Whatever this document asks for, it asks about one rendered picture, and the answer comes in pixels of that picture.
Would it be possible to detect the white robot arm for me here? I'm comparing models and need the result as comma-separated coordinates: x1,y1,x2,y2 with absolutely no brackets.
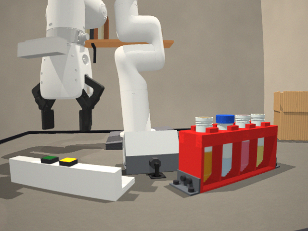
17,0,165,137

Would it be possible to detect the brown cardboard box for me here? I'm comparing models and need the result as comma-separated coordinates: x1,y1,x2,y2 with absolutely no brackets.
273,91,308,141

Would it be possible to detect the dark grey bolted mounting bracket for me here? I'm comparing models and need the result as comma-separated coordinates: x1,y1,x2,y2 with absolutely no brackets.
169,169,201,196

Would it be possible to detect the red tube rack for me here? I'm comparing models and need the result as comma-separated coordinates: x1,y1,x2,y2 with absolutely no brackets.
179,121,278,193

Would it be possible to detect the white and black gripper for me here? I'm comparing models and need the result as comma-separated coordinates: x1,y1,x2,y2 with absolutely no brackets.
32,43,104,132

